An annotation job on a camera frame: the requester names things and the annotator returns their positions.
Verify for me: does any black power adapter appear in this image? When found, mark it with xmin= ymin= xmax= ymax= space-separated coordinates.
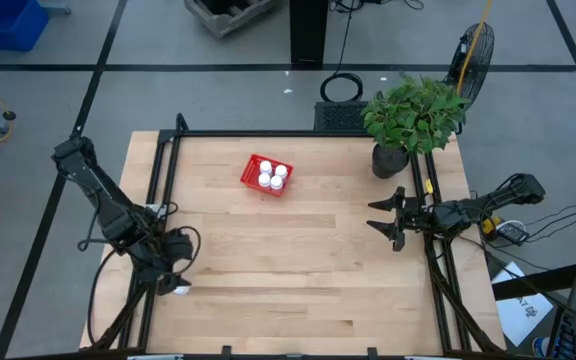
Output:
xmin=496 ymin=222 xmax=530 ymax=246

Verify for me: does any yellow plug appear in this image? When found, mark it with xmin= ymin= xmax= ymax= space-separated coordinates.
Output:
xmin=481 ymin=215 xmax=502 ymax=235

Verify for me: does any black perforated box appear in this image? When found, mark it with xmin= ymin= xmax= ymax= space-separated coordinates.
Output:
xmin=313 ymin=100 xmax=369 ymax=132

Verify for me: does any white paper sheet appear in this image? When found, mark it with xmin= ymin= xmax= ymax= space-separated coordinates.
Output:
xmin=490 ymin=260 xmax=554 ymax=347

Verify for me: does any blue plastic bin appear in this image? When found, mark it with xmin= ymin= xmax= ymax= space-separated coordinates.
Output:
xmin=0 ymin=0 xmax=50 ymax=52

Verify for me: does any coiled black cable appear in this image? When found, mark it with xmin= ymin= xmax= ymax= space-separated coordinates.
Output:
xmin=319 ymin=72 xmax=364 ymax=104

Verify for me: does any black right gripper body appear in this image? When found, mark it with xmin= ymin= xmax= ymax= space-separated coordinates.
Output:
xmin=391 ymin=185 xmax=435 ymax=253

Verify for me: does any black upright column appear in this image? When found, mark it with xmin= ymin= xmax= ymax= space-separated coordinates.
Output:
xmin=289 ymin=0 xmax=329 ymax=65

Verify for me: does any yellow hanging hose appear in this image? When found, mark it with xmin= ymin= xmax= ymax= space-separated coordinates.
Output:
xmin=455 ymin=0 xmax=494 ymax=96

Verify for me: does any black metal table frame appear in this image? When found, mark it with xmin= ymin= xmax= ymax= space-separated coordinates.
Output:
xmin=87 ymin=112 xmax=507 ymax=360

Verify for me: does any grey wooden pallet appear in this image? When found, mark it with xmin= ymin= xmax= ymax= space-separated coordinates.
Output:
xmin=183 ymin=0 xmax=279 ymax=40

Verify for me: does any black floor fan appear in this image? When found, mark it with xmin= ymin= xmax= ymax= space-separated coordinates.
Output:
xmin=442 ymin=22 xmax=496 ymax=111

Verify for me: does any red plastic slotted basket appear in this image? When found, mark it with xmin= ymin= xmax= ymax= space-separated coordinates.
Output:
xmin=239 ymin=153 xmax=295 ymax=198

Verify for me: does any blue white round object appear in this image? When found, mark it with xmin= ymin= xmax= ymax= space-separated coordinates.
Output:
xmin=531 ymin=335 xmax=553 ymax=358

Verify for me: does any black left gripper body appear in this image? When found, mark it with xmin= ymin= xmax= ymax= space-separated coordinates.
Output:
xmin=134 ymin=231 xmax=196 ymax=284

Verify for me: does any black desk beam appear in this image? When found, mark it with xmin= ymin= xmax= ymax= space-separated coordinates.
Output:
xmin=490 ymin=257 xmax=576 ymax=301

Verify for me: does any black plant pot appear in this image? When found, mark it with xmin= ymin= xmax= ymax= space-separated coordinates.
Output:
xmin=371 ymin=143 xmax=410 ymax=180

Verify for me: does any green leafy plant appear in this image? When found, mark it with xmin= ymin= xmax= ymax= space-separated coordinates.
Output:
xmin=360 ymin=73 xmax=469 ymax=155

